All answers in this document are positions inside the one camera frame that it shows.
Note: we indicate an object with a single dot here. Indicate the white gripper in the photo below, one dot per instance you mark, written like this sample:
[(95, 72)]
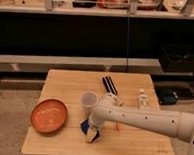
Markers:
[(93, 128)]

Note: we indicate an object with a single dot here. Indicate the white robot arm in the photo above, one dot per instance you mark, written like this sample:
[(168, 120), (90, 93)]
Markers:
[(170, 123)]

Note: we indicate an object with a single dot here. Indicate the orange ceramic bowl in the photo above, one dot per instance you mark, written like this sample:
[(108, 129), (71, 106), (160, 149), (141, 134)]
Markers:
[(49, 116)]

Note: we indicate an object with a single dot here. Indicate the clear plastic cup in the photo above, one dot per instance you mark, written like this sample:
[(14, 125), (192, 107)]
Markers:
[(88, 100)]

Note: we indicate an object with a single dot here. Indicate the wooden table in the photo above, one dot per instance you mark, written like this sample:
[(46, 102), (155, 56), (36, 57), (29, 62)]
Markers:
[(68, 86)]

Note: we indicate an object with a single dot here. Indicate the small white bottle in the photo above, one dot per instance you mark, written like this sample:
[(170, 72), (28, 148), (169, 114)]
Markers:
[(143, 99)]

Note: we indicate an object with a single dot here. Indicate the black device on floor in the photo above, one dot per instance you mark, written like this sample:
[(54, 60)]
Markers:
[(167, 96)]

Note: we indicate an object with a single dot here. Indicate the black crate on right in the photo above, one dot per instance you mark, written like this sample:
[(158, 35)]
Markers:
[(177, 58)]

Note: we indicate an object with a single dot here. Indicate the cluttered background shelf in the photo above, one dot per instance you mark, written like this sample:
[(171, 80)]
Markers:
[(166, 9)]

